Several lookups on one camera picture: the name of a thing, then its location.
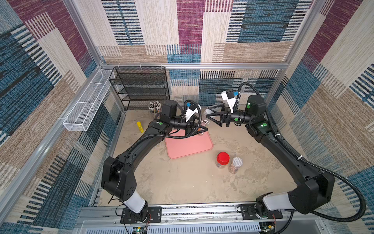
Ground patterned lid candy jar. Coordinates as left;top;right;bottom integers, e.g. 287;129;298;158
228;157;243;174

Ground white jar lid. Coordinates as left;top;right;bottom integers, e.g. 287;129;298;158
204;106;220;117

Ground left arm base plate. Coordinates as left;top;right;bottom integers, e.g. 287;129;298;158
120;206;162;224

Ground white mesh wall basket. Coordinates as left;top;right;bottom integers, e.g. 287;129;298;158
63;70;112;132

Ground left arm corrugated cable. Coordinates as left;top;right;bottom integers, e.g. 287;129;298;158
125;99;203;153

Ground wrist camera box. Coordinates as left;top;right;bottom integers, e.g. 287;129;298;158
185;102;201;122
221;89;239;113

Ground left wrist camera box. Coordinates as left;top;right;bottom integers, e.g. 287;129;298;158
185;102;201;122

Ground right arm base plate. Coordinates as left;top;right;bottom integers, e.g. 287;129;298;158
236;203;283;220

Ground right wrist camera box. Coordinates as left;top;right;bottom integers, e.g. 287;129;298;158
221;89;239;113

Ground clear candy jar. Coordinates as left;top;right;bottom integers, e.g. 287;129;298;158
198;128;206;136

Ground red lid candy jar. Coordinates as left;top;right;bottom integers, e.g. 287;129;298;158
216;152;230;168

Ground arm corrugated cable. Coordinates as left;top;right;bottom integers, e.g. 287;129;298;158
238;82;366;223
125;99;203;153

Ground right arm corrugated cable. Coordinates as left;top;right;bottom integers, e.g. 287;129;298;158
238;82;366;223

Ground pink plastic tray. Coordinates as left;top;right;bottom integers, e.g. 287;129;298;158
165;132;213;159

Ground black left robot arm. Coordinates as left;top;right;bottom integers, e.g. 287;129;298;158
101;100;207;221

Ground black mesh shelf rack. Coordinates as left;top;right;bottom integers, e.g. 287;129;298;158
109;66;170;110

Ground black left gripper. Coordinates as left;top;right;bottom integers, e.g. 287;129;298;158
170;116;208;138

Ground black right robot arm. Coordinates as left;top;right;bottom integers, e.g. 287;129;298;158
206;95;335;217

